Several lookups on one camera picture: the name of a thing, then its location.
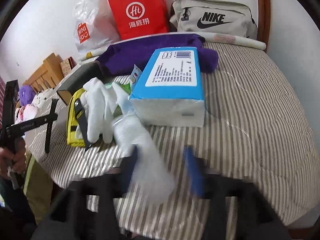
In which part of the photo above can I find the yellow black pouch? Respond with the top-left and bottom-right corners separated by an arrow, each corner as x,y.
66,88 -> 90,150

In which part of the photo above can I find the white glove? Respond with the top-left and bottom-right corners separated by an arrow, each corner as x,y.
76,77 -> 114,144

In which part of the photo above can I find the person's left hand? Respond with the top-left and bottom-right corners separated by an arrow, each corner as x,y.
0,138 -> 26,179

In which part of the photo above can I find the white dotted plush toy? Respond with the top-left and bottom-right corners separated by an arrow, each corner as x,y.
31,88 -> 54,109

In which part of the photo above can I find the pink blue bedding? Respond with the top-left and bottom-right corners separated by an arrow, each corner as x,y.
15,104 -> 38,124

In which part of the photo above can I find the purple plush toy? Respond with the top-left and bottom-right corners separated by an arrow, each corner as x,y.
18,85 -> 36,106

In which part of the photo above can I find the wooden bed headboard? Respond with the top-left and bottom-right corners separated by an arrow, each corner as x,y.
23,53 -> 64,93

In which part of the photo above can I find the patterned brown box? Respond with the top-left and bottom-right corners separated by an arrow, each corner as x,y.
60,57 -> 76,77

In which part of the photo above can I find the dark green box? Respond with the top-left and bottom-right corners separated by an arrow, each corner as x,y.
56,61 -> 105,105

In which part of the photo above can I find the purple towel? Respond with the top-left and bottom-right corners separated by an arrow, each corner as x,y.
97,34 -> 219,76

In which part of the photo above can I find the white Miniso plastic bag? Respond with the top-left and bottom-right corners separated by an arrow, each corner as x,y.
73,0 -> 120,55

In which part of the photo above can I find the small blue tissue packet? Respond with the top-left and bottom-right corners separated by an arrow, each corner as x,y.
130,65 -> 142,86

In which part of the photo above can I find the striped grey mattress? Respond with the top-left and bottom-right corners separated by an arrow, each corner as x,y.
114,42 -> 319,239

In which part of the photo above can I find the blue tissue pack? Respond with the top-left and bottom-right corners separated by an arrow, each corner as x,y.
129,47 -> 205,127

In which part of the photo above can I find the red paper shopping bag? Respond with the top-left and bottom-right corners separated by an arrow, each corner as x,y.
108,0 -> 169,40

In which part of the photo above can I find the grey Nike bag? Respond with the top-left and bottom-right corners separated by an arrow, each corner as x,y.
170,0 -> 258,39

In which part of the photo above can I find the rolled white patterned paper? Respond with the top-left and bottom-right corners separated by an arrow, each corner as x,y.
77,31 -> 267,62

